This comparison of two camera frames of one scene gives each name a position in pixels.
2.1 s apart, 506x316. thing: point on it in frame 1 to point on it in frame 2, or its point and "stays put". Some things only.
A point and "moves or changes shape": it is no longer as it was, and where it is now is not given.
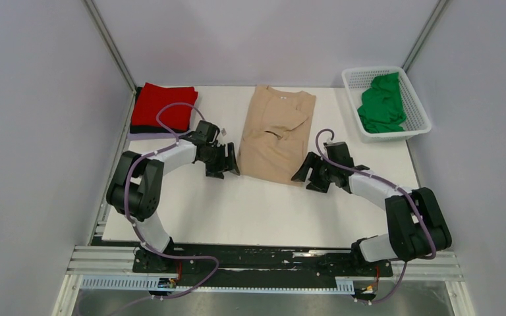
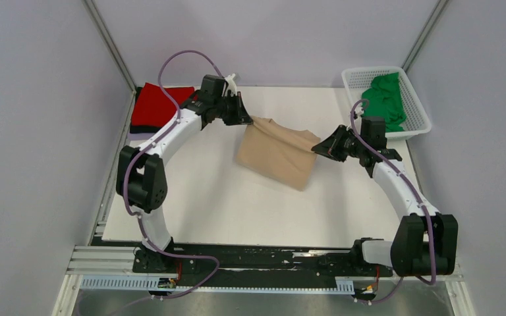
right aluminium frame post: x=427 y=27 stays put
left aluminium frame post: x=113 y=49 stays put
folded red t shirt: x=149 y=99 stays put
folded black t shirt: x=157 y=130 stays put
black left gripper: x=224 y=164 to x=239 y=116
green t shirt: x=382 y=108 stays put
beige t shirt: x=276 y=134 moves or changes shape
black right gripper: x=310 y=161 to x=330 y=147
